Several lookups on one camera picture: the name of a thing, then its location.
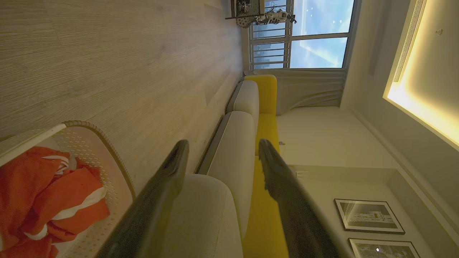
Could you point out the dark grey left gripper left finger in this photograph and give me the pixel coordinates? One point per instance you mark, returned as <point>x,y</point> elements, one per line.
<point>154,208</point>

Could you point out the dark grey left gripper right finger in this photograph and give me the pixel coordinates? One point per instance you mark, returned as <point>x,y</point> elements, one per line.
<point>297,215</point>

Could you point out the orange and white garment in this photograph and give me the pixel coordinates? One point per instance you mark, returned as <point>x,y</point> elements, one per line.
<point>32,193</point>

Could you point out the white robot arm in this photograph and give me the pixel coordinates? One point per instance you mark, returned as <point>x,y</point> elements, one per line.
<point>276,17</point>

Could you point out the yellow sofa backrest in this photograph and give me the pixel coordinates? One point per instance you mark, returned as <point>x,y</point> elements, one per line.
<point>267,118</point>

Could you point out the cream perforated laundry basket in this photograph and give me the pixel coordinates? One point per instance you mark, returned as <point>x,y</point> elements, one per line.
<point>107,161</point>

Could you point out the black framed picture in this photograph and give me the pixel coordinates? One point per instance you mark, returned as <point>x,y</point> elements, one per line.
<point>383,249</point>
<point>369,216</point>

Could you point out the beige gathered curtain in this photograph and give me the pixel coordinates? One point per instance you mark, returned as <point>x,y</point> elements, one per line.
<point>308,87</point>

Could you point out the large window with railing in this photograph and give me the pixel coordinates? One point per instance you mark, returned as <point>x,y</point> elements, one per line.
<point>319,32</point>

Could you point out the long ceiling air vent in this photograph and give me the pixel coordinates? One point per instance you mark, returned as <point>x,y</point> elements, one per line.
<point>408,39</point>

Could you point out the dark side table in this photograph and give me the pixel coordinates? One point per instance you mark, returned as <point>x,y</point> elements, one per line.
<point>247,7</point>

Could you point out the round ceiling sensor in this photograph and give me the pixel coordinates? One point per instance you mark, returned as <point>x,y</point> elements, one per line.
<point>439,32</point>

